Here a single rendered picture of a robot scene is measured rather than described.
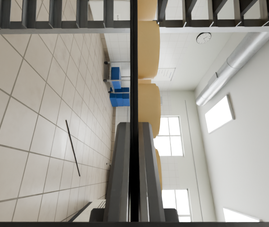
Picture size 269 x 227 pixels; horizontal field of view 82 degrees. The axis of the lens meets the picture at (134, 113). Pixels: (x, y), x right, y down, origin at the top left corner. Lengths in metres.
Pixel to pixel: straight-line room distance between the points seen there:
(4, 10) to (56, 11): 0.18
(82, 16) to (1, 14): 0.28
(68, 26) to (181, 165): 4.95
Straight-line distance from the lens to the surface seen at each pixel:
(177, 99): 5.89
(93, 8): 2.84
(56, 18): 0.68
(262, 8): 0.77
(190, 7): 0.61
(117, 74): 4.09
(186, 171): 5.28
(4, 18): 0.77
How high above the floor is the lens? 0.78
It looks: level
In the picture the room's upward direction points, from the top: 90 degrees clockwise
